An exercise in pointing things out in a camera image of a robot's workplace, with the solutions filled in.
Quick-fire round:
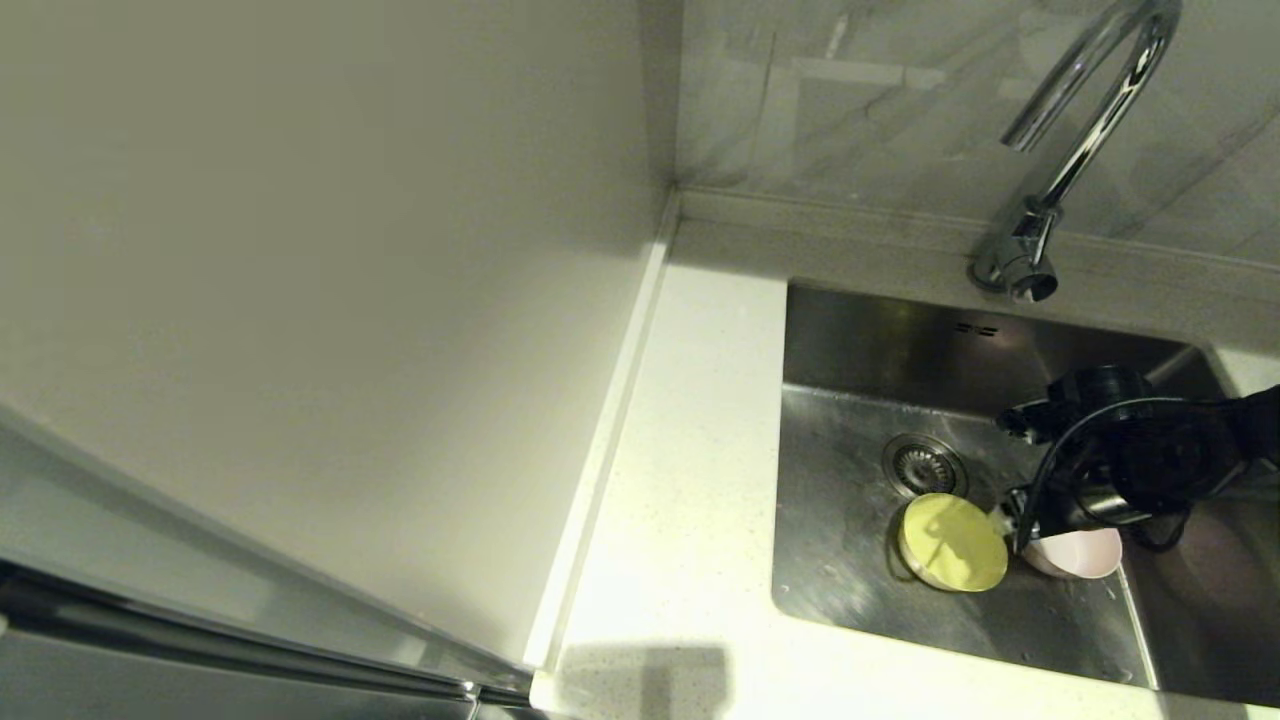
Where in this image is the dark bar door handle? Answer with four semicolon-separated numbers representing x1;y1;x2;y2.
0;562;536;709

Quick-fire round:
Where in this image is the round metal drain strainer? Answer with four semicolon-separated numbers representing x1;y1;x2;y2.
881;433;969;501

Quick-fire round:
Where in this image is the chrome gooseneck faucet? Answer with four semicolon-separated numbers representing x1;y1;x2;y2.
968;0;1183;304

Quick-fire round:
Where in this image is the small pink bowl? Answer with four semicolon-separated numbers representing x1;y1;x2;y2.
1022;525;1124;580

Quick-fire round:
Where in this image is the yellow bowl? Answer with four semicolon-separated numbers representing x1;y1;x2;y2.
898;491;1010;594

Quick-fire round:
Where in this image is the tall white cabinet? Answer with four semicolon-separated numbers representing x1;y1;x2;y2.
0;0;669;720

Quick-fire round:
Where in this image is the stainless steel sink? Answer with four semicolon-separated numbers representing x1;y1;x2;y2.
770;280;1280;708

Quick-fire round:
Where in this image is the white countertop trim strip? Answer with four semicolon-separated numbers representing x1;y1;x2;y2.
524;192;681;669

